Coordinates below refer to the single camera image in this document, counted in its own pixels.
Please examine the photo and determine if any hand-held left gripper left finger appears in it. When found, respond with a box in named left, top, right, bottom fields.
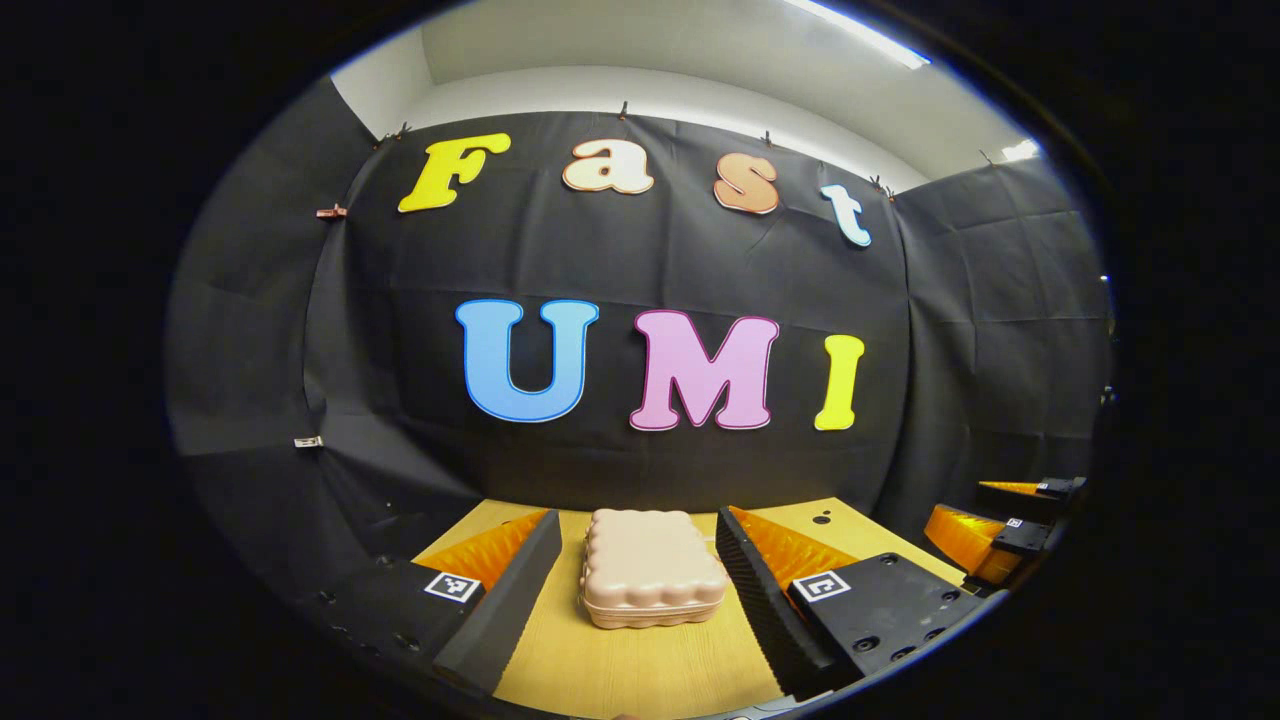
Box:
left=300, top=508, right=564, bottom=698

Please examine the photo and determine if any long ceiling light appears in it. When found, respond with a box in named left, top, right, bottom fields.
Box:
left=780, top=0, right=933, bottom=71

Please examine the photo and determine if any black backdrop cloth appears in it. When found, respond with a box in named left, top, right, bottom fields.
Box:
left=165, top=75, right=1113, bottom=621

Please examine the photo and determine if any pink suitcase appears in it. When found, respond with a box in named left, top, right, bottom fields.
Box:
left=578, top=508, right=730, bottom=631

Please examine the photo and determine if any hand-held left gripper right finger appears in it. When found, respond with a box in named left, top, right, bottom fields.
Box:
left=715, top=505, right=986, bottom=701

